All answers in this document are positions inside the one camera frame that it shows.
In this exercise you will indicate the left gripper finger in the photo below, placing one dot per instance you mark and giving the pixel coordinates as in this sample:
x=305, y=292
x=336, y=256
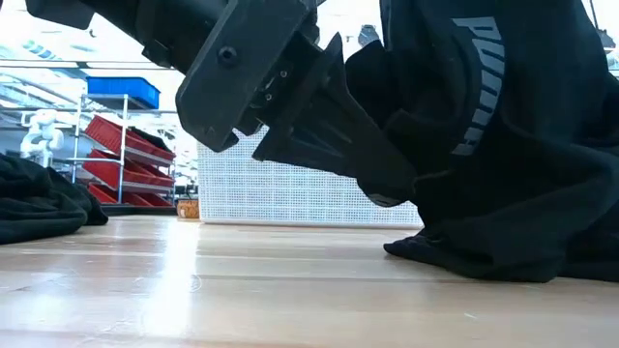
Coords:
x=333, y=140

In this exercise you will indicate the black garment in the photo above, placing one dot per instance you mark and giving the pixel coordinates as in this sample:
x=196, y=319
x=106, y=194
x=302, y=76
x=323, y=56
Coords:
x=508, y=193
x=38, y=203

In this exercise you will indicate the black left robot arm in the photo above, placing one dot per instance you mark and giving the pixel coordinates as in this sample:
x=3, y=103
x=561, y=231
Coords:
x=159, y=24

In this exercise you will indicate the white perforated laundry basket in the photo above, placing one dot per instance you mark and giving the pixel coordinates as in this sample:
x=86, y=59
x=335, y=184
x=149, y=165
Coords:
x=290, y=193

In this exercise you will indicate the blue storage bin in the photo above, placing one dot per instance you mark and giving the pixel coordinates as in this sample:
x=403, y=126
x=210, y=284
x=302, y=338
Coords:
x=123, y=92

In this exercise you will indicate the metal shelf rack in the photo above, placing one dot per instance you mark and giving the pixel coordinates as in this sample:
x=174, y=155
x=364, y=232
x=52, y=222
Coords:
x=123, y=111

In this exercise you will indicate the red storage bin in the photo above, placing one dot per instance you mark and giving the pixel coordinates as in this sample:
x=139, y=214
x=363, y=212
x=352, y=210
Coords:
x=116, y=135
x=111, y=169
x=140, y=199

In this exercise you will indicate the white robot figure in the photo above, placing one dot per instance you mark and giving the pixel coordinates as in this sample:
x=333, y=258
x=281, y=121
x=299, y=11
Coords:
x=41, y=135

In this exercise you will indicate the dark round wall fixture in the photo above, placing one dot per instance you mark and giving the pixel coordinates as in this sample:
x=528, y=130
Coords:
x=368, y=35

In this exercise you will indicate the black metal table frame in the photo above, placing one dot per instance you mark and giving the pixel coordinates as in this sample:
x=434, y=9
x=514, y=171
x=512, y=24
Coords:
x=140, y=210

